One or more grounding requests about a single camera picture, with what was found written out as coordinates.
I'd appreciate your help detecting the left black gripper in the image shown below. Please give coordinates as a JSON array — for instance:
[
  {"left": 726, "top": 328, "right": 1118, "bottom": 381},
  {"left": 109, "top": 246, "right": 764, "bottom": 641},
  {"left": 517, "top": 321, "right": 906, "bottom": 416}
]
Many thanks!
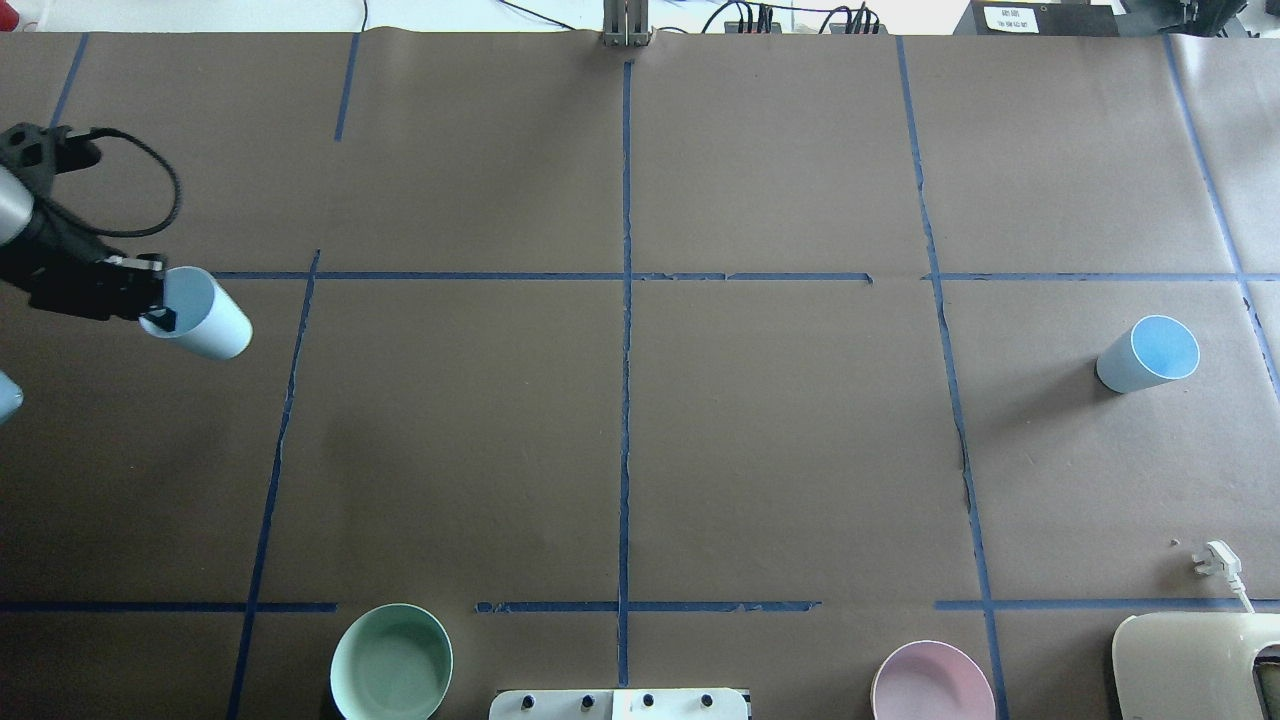
[{"left": 1, "top": 210, "right": 178, "bottom": 334}]

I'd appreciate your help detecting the light blue cup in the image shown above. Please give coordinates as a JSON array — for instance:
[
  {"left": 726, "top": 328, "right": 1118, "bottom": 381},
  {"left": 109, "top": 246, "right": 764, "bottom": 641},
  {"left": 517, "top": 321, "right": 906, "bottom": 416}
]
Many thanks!
[
  {"left": 1094, "top": 315, "right": 1201, "bottom": 395},
  {"left": 140, "top": 266, "right": 253, "bottom": 361}
]

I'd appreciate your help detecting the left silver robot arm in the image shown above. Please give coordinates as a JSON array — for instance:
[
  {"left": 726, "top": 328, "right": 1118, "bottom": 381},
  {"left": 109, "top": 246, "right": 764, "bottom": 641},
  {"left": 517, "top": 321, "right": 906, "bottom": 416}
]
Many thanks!
[{"left": 1, "top": 168, "right": 172, "bottom": 322}]

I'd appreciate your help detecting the green bowl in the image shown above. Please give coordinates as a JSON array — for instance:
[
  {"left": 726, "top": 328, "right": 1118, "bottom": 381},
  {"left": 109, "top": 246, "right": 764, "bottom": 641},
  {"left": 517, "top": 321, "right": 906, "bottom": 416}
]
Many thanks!
[{"left": 329, "top": 603, "right": 454, "bottom": 719}]

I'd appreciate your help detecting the pink bowl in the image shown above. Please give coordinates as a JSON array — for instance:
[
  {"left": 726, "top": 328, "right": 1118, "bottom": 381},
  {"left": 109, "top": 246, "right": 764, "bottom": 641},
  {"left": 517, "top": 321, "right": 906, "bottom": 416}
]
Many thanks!
[{"left": 869, "top": 641, "right": 997, "bottom": 719}]

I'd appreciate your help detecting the black box with label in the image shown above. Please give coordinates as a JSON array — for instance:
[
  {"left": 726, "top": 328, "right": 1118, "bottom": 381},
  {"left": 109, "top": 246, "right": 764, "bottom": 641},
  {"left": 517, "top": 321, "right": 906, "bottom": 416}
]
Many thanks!
[{"left": 952, "top": 1, "right": 1119, "bottom": 37}]

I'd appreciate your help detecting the aluminium frame post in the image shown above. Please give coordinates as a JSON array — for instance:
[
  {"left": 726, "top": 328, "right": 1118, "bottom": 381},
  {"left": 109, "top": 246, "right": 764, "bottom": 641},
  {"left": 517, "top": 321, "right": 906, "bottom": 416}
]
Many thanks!
[{"left": 602, "top": 0, "right": 653, "bottom": 47}]

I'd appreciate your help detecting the white pedestal column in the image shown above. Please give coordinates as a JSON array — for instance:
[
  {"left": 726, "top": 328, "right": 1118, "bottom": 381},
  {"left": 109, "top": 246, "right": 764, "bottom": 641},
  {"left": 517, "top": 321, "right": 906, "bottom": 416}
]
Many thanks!
[{"left": 488, "top": 687, "right": 753, "bottom": 719}]

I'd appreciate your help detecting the white toaster power cord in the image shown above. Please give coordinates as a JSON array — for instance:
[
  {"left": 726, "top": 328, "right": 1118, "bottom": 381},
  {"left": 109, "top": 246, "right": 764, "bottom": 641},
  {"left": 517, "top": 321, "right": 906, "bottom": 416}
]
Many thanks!
[{"left": 1190, "top": 541, "right": 1257, "bottom": 612}]

